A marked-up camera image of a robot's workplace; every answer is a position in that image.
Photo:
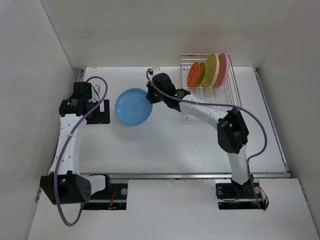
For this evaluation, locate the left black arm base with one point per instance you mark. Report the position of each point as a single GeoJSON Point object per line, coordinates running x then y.
{"type": "Point", "coordinates": [112, 199]}

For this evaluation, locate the yellow plastic plate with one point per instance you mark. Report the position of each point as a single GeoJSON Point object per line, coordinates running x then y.
{"type": "Point", "coordinates": [212, 70]}

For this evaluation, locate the aluminium table rail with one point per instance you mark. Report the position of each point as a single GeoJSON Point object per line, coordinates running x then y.
{"type": "Point", "coordinates": [170, 144]}

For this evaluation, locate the pink plastic plate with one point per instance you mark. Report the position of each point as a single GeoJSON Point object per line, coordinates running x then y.
{"type": "Point", "coordinates": [224, 67]}

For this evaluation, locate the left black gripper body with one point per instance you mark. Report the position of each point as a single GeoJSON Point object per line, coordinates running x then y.
{"type": "Point", "coordinates": [93, 103]}

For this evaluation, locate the metal wire dish rack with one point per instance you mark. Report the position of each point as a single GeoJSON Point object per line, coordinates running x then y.
{"type": "Point", "coordinates": [227, 93]}

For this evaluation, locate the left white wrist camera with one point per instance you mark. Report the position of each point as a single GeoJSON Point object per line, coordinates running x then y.
{"type": "Point", "coordinates": [96, 88]}

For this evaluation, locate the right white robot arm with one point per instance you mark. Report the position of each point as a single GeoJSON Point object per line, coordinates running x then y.
{"type": "Point", "coordinates": [232, 131]}

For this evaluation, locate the orange plastic plate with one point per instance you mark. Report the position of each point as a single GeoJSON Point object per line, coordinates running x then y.
{"type": "Point", "coordinates": [193, 79]}

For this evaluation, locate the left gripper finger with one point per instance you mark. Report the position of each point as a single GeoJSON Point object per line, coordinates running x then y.
{"type": "Point", "coordinates": [98, 117]}
{"type": "Point", "coordinates": [104, 107]}

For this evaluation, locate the green plastic plate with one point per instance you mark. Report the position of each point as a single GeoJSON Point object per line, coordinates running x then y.
{"type": "Point", "coordinates": [203, 70]}

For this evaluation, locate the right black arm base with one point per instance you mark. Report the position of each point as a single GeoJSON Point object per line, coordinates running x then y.
{"type": "Point", "coordinates": [232, 196]}

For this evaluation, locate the blue plastic plate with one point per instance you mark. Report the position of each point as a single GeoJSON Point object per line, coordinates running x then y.
{"type": "Point", "coordinates": [132, 107]}

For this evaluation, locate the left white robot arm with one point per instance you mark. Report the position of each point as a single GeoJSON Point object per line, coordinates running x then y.
{"type": "Point", "coordinates": [64, 183]}

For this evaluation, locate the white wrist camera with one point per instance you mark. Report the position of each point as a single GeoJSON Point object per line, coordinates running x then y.
{"type": "Point", "coordinates": [96, 88]}
{"type": "Point", "coordinates": [154, 71]}

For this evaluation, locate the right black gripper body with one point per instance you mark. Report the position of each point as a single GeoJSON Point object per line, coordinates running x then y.
{"type": "Point", "coordinates": [154, 97]}

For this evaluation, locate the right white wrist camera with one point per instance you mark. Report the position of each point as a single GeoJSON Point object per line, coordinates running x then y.
{"type": "Point", "coordinates": [154, 71]}

